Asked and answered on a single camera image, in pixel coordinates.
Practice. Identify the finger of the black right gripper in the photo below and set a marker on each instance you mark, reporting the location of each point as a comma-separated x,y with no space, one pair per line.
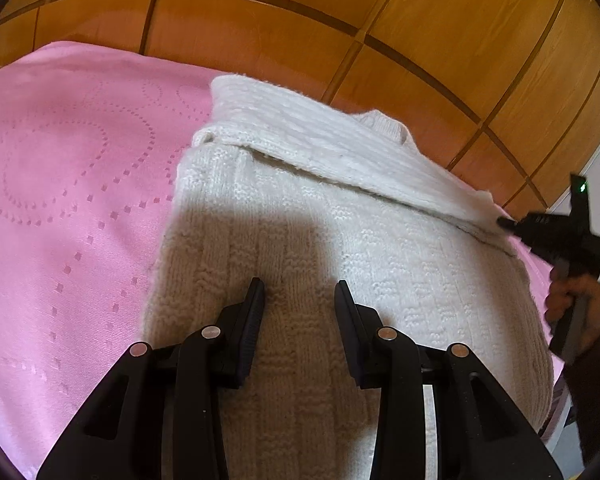
516,228

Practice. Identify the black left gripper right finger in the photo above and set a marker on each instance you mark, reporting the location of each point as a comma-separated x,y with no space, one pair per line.
442,414

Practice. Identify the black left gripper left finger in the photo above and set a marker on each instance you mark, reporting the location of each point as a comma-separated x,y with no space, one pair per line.
118,431

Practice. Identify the white knitted sweater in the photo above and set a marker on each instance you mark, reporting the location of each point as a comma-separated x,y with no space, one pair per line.
283,188

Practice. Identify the person's right hand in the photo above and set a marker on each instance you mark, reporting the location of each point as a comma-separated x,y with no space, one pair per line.
559,300

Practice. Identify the pink patterned bedspread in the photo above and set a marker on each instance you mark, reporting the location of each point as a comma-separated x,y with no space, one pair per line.
90,142

